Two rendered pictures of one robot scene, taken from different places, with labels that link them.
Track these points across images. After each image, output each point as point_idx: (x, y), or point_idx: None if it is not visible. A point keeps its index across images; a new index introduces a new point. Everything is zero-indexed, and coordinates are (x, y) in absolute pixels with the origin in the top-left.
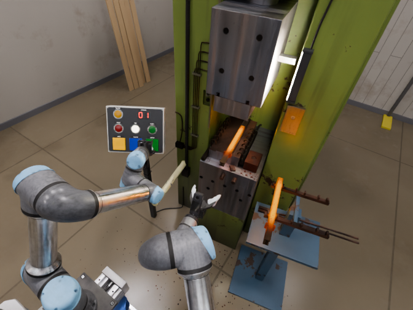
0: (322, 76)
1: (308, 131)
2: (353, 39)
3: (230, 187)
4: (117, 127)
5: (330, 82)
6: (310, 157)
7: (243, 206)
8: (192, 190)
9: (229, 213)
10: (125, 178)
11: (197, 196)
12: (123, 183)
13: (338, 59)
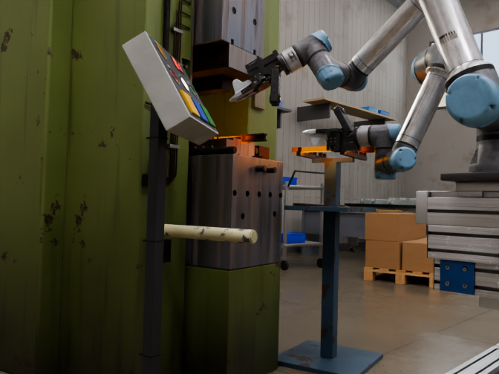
0: (265, 41)
1: (268, 104)
2: (272, 10)
3: (264, 194)
4: (173, 73)
5: (269, 47)
6: (274, 139)
7: (278, 225)
8: (315, 129)
9: (266, 260)
10: (333, 61)
11: (341, 107)
12: (338, 67)
13: (269, 25)
